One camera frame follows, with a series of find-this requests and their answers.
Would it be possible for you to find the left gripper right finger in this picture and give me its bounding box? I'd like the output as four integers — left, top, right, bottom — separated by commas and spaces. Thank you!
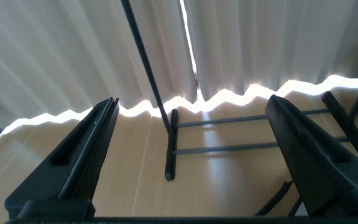
265, 94, 358, 218

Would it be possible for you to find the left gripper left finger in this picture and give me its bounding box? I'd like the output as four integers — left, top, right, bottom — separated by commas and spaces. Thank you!
4, 96, 121, 219

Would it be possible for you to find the black clothes rack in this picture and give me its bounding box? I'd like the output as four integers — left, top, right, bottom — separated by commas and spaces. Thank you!
121, 0, 358, 182

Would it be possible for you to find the beige curtain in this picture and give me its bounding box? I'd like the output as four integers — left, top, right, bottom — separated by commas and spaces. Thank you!
0, 0, 358, 129

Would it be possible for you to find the black cable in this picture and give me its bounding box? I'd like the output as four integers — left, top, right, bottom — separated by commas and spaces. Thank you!
255, 180, 295, 217

